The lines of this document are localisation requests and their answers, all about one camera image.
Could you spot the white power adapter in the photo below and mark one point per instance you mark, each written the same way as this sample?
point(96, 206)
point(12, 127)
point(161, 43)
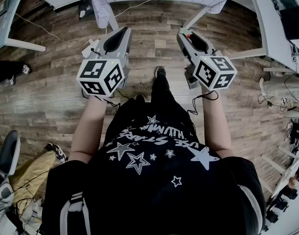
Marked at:
point(90, 43)

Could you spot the person's left forearm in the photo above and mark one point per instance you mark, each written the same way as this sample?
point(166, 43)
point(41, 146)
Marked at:
point(88, 131)

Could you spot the black monitor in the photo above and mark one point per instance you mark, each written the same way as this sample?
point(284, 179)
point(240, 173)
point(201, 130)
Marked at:
point(294, 23)

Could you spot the person's right forearm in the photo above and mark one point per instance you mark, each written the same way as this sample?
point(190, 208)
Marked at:
point(216, 126)

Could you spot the white desk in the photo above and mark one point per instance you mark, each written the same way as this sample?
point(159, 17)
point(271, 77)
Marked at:
point(267, 21)
point(2, 30)

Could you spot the person's black star-print shirt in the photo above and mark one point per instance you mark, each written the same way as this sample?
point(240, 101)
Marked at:
point(152, 192)

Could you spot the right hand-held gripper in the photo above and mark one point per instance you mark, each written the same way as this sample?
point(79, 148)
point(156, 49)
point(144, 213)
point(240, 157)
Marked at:
point(213, 72)

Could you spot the black box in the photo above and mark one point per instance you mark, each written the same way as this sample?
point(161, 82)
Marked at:
point(289, 1)

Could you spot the printed marker cards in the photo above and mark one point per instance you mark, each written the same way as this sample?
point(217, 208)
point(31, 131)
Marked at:
point(296, 57)

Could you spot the person's black shoe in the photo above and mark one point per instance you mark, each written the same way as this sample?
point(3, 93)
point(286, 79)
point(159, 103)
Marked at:
point(160, 72)
point(139, 98)

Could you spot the picture frame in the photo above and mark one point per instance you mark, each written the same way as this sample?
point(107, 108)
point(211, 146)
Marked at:
point(2, 8)

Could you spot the white table frame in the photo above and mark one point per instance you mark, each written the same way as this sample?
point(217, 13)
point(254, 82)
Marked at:
point(198, 15)

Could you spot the grey office chair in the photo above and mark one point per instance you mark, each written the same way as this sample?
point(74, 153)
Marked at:
point(8, 153)

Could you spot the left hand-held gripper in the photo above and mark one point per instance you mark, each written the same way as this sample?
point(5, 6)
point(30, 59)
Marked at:
point(100, 75)

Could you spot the person's black trousers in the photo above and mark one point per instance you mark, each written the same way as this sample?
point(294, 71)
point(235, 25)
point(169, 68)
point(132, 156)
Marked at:
point(161, 89)

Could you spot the black metal stand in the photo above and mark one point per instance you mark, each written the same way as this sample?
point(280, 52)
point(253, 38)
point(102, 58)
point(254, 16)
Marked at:
point(85, 7)

